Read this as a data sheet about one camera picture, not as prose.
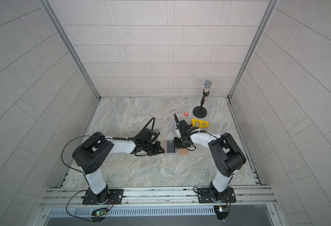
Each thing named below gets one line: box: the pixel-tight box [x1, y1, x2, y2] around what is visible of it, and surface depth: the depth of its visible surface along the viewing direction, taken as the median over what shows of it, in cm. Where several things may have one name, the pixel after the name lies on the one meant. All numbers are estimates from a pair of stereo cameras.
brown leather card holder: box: [163, 139, 189, 155], surface depth 88 cm
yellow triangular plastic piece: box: [191, 118, 210, 129], surface depth 102 cm
